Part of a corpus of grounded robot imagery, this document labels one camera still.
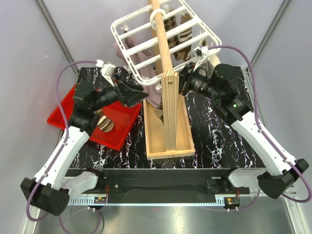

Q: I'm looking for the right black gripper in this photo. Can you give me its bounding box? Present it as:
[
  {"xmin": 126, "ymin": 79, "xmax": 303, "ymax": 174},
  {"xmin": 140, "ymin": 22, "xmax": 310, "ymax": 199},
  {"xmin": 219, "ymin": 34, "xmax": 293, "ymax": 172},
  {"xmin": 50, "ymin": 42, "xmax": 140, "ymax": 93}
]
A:
[{"xmin": 161, "ymin": 62, "xmax": 223, "ymax": 102}]

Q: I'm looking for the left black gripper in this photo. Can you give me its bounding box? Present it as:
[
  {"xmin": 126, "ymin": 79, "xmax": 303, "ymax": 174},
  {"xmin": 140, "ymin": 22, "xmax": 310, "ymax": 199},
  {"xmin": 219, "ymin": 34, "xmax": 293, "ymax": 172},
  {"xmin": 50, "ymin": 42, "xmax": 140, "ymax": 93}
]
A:
[{"xmin": 90, "ymin": 73, "xmax": 148, "ymax": 112}]

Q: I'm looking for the brown striped sock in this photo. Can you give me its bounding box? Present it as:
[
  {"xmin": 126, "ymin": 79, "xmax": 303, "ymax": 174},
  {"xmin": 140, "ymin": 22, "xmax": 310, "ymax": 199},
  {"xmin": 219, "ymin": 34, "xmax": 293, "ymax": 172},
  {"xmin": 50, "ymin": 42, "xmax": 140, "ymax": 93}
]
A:
[
  {"xmin": 97, "ymin": 109, "xmax": 114, "ymax": 133},
  {"xmin": 174, "ymin": 14, "xmax": 193, "ymax": 61}
]

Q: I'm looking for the white clip hanger frame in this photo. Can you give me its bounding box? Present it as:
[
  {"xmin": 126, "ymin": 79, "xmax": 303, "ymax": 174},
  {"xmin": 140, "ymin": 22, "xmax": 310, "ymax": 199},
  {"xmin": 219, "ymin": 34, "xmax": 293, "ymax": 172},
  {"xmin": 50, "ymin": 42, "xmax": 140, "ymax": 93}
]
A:
[{"xmin": 111, "ymin": 0, "xmax": 222, "ymax": 86}]

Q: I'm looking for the brown argyle sock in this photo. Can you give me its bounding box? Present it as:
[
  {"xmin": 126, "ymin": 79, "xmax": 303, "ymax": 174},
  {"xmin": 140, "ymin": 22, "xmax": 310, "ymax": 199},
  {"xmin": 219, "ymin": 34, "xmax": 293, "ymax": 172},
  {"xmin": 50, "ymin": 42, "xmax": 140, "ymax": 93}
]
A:
[
  {"xmin": 154, "ymin": 105, "xmax": 164, "ymax": 124},
  {"xmin": 163, "ymin": 16, "xmax": 179, "ymax": 49}
]

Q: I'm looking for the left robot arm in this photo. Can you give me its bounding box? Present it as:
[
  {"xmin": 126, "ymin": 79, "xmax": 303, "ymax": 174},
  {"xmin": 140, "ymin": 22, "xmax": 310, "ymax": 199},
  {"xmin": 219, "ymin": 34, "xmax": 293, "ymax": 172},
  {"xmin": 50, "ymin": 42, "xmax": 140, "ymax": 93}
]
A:
[{"xmin": 20, "ymin": 77, "xmax": 148, "ymax": 221}]

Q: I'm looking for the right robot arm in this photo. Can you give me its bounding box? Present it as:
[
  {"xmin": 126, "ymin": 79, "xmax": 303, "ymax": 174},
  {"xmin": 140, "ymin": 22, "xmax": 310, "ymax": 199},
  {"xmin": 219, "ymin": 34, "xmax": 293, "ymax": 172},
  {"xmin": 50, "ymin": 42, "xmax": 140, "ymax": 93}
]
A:
[{"xmin": 179, "ymin": 62, "xmax": 309, "ymax": 199}]

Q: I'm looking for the white clip holding mauve sock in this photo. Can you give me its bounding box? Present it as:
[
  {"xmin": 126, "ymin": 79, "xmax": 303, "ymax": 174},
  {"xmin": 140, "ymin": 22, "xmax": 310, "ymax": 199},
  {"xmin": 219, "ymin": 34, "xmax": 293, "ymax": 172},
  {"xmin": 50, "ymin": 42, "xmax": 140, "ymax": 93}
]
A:
[{"xmin": 121, "ymin": 23, "xmax": 130, "ymax": 33}]

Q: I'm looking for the red plastic tray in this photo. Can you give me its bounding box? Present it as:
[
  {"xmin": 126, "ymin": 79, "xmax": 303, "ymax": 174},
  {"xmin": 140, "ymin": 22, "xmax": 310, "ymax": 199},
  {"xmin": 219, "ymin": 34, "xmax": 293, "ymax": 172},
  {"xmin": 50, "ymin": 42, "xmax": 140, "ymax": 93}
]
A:
[{"xmin": 47, "ymin": 85, "xmax": 142, "ymax": 151}]

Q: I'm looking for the mauve sock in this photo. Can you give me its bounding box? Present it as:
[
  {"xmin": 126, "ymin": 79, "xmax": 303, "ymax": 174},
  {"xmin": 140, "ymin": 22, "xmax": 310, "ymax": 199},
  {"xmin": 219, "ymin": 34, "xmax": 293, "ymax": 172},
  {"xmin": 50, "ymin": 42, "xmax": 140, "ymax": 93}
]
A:
[{"xmin": 113, "ymin": 36, "xmax": 163, "ymax": 110}]

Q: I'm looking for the grey beige sock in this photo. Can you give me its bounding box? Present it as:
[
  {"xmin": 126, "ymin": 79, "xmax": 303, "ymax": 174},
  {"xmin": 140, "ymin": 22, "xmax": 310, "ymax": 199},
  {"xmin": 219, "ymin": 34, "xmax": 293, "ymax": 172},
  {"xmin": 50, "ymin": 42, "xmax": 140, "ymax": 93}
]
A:
[{"xmin": 199, "ymin": 36, "xmax": 221, "ymax": 71}]

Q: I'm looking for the wooden stand with tray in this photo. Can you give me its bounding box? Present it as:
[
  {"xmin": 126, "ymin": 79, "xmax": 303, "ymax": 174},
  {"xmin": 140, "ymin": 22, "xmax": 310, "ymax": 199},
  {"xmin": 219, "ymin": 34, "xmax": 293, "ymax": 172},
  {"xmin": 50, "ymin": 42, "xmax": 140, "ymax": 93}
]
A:
[{"xmin": 143, "ymin": 13, "xmax": 195, "ymax": 160}]

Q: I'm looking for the black marble mat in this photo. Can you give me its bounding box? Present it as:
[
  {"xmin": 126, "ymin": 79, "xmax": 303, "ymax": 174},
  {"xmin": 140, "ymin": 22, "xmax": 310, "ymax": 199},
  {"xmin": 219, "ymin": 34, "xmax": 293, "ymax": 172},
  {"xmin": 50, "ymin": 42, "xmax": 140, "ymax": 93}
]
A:
[{"xmin": 55, "ymin": 65, "xmax": 268, "ymax": 169}]

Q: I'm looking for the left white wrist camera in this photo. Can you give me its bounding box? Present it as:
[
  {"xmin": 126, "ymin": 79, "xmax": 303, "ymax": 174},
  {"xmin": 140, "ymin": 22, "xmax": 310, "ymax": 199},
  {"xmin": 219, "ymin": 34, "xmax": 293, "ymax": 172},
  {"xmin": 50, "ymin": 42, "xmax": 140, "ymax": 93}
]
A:
[{"xmin": 96, "ymin": 59, "xmax": 116, "ymax": 87}]

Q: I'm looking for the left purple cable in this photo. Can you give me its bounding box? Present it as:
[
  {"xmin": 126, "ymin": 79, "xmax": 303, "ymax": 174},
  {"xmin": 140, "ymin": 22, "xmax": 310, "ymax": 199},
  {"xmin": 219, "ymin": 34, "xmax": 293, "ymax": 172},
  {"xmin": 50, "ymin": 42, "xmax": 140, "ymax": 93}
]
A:
[{"xmin": 26, "ymin": 60, "xmax": 103, "ymax": 234}]

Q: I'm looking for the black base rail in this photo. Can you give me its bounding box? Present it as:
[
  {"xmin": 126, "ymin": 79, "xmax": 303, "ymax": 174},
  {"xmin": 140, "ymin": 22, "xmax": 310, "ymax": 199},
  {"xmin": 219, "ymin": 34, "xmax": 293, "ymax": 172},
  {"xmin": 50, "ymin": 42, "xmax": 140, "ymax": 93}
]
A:
[{"xmin": 64, "ymin": 168, "xmax": 251, "ymax": 204}]

